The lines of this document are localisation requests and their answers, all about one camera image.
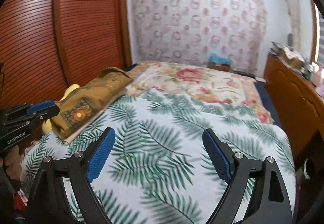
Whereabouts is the yellow Pikachu plush toy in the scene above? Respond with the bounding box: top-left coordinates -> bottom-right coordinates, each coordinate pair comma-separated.
41,83 -> 81,136

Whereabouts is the mustard gold patterned garment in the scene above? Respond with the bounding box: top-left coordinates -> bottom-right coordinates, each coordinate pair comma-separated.
50,67 -> 133,145

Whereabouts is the person's left hand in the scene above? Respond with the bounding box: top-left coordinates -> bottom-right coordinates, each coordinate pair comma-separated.
1,146 -> 22,180

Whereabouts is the grey striped window blind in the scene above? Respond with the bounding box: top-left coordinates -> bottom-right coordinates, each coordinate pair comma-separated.
315,6 -> 324,67

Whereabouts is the white green leaf blanket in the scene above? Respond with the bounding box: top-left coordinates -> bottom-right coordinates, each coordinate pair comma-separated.
20,89 -> 296,223

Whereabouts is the navy blue mattress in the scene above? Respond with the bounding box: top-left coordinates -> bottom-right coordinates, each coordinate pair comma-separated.
254,81 -> 282,128

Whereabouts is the floral pink cream quilt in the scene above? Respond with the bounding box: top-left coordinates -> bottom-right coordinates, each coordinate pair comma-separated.
127,61 -> 274,124

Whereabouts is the pink container on cabinet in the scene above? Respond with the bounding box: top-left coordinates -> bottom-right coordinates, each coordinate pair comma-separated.
311,65 -> 323,87

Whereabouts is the box with blue cloth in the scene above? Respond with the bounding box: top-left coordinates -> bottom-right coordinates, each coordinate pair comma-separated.
208,53 -> 231,72

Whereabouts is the beige folded garment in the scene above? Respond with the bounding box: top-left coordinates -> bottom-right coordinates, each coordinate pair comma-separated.
58,87 -> 126,145

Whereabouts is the cardboard box on cabinet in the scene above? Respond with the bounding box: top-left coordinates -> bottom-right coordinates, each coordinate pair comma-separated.
278,46 -> 305,69

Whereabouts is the wooden sideboard cabinet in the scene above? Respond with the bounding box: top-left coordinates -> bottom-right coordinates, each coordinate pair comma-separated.
264,55 -> 323,161

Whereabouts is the pink circle patterned curtain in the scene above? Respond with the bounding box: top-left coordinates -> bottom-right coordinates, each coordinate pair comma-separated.
131,0 -> 267,73

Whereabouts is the brown louvered wardrobe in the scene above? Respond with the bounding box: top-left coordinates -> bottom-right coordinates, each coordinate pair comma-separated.
1,0 -> 131,108

